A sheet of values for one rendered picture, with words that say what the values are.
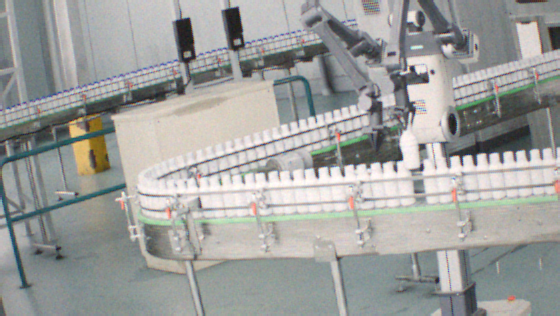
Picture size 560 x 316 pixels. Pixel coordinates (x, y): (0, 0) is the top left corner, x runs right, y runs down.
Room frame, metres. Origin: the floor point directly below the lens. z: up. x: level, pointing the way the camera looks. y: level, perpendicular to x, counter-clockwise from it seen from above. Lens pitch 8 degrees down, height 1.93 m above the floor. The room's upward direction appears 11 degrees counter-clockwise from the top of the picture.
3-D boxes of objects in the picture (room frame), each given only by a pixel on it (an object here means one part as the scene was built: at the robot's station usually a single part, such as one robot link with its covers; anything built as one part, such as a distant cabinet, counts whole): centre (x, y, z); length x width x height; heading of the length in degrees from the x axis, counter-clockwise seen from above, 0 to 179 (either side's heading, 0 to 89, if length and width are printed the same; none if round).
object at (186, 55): (10.76, 0.68, 1.55); 0.17 x 0.15 x 0.42; 127
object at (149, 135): (8.96, 0.59, 0.59); 1.10 x 0.62 x 1.18; 127
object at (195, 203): (5.01, 0.44, 0.96); 0.23 x 0.10 x 0.27; 145
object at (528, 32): (8.22, -1.92, 1.22); 0.23 x 0.04 x 0.32; 37
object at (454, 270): (5.13, -0.66, 0.49); 0.13 x 0.13 x 0.40; 55
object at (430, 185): (4.43, -0.53, 1.08); 0.06 x 0.06 x 0.17
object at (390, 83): (4.42, -0.45, 1.50); 0.12 x 0.09 x 0.12; 146
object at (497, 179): (4.25, -0.77, 1.08); 0.06 x 0.06 x 0.17
